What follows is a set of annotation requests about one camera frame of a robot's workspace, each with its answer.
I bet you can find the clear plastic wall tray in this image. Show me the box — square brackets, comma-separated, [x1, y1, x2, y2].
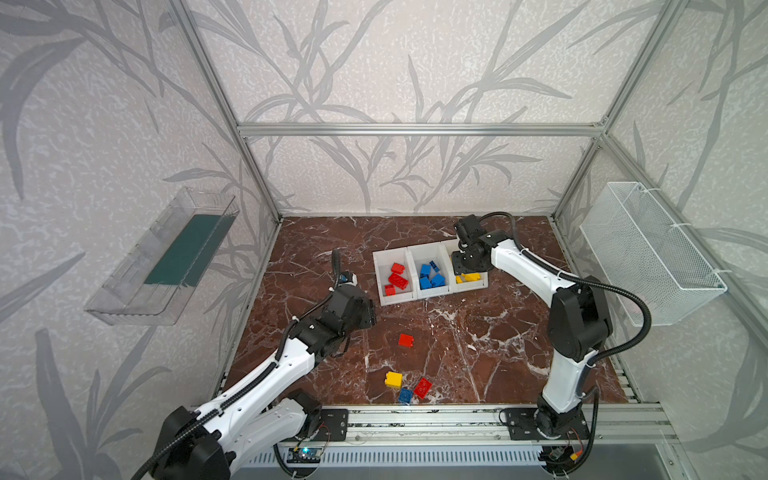
[85, 187, 240, 326]

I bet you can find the left white bin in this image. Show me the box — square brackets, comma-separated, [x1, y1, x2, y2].
[373, 248, 416, 306]

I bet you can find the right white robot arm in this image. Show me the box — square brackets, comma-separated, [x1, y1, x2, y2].
[451, 211, 652, 439]

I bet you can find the yellow lego brick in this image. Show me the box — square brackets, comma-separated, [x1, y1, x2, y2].
[462, 273, 483, 282]
[384, 371, 403, 389]

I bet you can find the blue lego brick bottom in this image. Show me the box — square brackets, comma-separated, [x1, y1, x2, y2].
[398, 388, 414, 405]

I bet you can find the white wire mesh basket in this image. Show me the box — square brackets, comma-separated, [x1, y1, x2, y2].
[580, 182, 728, 326]

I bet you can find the red eight-stud lego brick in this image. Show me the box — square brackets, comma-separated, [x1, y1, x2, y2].
[388, 273, 409, 290]

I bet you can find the middle white bin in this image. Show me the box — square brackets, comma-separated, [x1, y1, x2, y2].
[406, 242, 450, 299]

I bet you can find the red lego brick bottom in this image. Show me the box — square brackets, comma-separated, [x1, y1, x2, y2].
[413, 378, 432, 400]

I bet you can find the green circuit board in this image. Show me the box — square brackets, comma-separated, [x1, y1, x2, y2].
[284, 447, 324, 465]

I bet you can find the white bin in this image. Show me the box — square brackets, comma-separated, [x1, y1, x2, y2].
[373, 248, 416, 306]
[441, 238, 488, 294]
[406, 242, 450, 299]

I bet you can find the red lego brick square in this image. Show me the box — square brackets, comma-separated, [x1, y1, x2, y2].
[398, 334, 414, 348]

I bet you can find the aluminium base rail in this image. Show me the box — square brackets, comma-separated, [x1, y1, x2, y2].
[173, 403, 679, 448]

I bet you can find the right white bin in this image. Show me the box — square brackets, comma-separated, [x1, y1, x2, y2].
[441, 238, 488, 294]

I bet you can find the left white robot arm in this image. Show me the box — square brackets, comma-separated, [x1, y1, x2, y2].
[133, 283, 376, 479]

